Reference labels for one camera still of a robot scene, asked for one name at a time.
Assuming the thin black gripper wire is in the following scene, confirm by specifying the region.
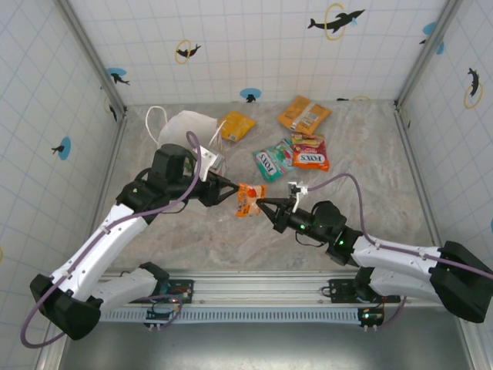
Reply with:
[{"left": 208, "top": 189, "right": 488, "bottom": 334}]
[
  {"left": 163, "top": 200, "right": 188, "bottom": 215},
  {"left": 294, "top": 230, "right": 327, "bottom": 248}
]

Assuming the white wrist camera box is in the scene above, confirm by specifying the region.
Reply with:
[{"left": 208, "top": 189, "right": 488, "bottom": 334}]
[
  {"left": 287, "top": 180, "right": 311, "bottom": 214},
  {"left": 198, "top": 145, "right": 226, "bottom": 180}
]

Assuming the small orange snack packet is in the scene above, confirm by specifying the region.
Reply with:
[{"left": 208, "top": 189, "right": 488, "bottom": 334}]
[{"left": 234, "top": 183, "right": 268, "bottom": 218}]

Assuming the thin black right gripper wire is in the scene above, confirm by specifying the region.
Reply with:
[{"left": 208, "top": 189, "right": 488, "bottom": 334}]
[{"left": 294, "top": 230, "right": 327, "bottom": 248}]

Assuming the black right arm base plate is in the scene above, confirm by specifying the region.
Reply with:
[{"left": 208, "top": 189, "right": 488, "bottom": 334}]
[{"left": 329, "top": 277, "right": 401, "bottom": 304}]

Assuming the dolphin blue circle sticker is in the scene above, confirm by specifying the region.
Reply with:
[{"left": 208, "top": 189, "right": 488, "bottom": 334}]
[
  {"left": 106, "top": 67, "right": 131, "bottom": 86},
  {"left": 51, "top": 136, "right": 73, "bottom": 161},
  {"left": 239, "top": 87, "right": 262, "bottom": 104},
  {"left": 419, "top": 21, "right": 446, "bottom": 56}
]

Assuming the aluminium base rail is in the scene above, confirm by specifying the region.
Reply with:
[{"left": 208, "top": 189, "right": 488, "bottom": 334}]
[{"left": 94, "top": 268, "right": 444, "bottom": 311}]

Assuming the aluminium side rail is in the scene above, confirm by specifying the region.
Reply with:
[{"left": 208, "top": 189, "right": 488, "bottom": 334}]
[
  {"left": 394, "top": 102, "right": 444, "bottom": 247},
  {"left": 34, "top": 111, "right": 129, "bottom": 370}
]

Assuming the cartoon animal paper bag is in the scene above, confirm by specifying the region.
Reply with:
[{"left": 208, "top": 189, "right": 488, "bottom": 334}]
[{"left": 145, "top": 106, "right": 229, "bottom": 178}]

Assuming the large orange snack packet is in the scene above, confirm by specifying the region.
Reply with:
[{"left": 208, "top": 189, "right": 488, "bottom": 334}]
[{"left": 277, "top": 95, "right": 333, "bottom": 136}]

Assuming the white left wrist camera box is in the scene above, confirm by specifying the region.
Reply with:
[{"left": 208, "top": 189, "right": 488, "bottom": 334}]
[{"left": 198, "top": 145, "right": 226, "bottom": 180}]

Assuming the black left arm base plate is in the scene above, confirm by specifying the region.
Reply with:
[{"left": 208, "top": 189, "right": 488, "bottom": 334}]
[{"left": 159, "top": 278, "right": 196, "bottom": 305}]

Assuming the thin black left gripper wire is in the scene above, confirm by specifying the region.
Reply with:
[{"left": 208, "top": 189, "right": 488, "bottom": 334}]
[{"left": 163, "top": 200, "right": 188, "bottom": 215}]

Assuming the grey metal panel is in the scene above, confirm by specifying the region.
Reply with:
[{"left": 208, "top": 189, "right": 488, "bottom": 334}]
[{"left": 63, "top": 319, "right": 473, "bottom": 370}]

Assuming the white slotted cable duct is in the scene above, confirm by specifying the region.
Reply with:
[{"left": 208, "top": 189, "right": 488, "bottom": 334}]
[{"left": 99, "top": 308, "right": 363, "bottom": 323}]

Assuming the yellow snack packet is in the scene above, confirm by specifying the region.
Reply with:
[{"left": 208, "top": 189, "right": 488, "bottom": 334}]
[{"left": 219, "top": 110, "right": 258, "bottom": 143}]

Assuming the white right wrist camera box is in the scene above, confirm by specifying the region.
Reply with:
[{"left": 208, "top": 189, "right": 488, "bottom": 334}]
[{"left": 287, "top": 180, "right": 311, "bottom": 214}]

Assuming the large dolphin yellow ring sticker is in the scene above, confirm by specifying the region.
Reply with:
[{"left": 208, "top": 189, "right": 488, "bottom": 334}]
[{"left": 307, "top": 2, "right": 366, "bottom": 42}]

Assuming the green Fox's candy bag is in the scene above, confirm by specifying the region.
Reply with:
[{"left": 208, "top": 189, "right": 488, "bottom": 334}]
[{"left": 252, "top": 139, "right": 296, "bottom": 183}]

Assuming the orange-red Fox's candy bag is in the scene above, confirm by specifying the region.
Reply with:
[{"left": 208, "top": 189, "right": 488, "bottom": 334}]
[{"left": 290, "top": 133, "right": 331, "bottom": 173}]

